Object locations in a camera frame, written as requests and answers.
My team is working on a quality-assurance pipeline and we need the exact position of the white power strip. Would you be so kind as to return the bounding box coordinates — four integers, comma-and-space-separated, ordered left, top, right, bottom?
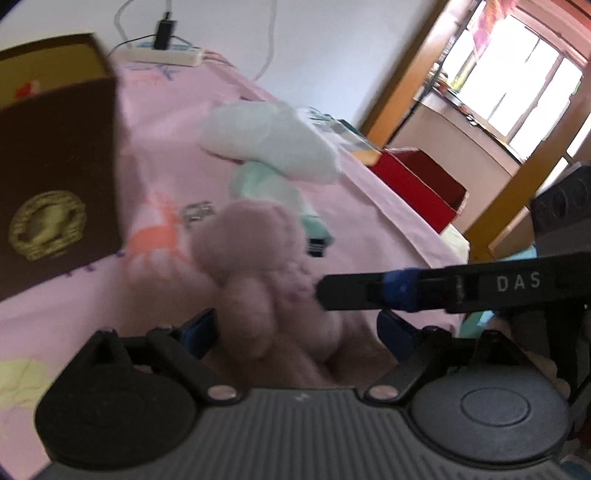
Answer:
121, 44, 204, 68

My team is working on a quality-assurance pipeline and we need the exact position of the folded striped cloth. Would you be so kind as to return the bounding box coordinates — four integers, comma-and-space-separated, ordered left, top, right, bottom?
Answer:
300, 106, 384, 167

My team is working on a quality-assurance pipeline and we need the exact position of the teal sock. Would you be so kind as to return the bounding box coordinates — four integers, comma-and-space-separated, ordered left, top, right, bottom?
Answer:
230, 161, 334, 258

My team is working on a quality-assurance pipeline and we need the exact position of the black charger cable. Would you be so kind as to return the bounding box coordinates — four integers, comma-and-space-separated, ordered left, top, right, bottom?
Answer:
108, 0, 174, 58

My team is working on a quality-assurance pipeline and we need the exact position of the beige cabinet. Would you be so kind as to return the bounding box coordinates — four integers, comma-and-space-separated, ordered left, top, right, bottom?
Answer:
388, 90, 525, 222

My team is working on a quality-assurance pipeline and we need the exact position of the window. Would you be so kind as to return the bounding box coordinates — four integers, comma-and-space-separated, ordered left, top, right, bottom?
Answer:
462, 14, 587, 162

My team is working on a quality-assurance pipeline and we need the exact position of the red box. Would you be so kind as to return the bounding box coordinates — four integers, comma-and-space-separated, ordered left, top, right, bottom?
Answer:
369, 148, 469, 234

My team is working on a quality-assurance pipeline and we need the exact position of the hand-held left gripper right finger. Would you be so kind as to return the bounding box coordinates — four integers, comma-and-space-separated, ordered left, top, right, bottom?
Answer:
364, 310, 527, 405

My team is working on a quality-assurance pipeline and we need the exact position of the pink plush toy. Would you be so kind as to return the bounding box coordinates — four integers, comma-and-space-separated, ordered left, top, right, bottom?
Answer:
191, 198, 398, 388

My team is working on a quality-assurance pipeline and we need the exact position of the white power cord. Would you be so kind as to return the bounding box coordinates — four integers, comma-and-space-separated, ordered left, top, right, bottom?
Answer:
252, 0, 278, 84

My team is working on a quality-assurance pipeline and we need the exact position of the brown cardboard box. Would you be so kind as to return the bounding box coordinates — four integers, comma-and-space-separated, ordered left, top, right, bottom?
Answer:
0, 32, 124, 303

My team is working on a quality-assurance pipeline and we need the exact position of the white fluffy towel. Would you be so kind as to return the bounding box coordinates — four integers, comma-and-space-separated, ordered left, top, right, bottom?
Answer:
201, 102, 342, 183

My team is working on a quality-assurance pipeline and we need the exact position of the pink printed bedsheet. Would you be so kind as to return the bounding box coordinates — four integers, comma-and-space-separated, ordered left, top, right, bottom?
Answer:
0, 48, 472, 480

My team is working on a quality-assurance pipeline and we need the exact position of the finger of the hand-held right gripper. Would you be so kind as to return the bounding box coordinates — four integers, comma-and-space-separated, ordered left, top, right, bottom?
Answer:
316, 268, 452, 313

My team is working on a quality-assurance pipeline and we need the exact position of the black charger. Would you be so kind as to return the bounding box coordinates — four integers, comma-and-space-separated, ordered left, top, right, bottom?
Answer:
154, 19, 175, 51

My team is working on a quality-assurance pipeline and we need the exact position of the wooden door frame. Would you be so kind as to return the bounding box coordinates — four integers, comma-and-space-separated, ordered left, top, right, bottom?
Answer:
360, 0, 591, 266

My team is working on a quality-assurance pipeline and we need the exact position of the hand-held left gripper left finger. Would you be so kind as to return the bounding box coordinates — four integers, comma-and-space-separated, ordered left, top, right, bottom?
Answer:
69, 308, 242, 407

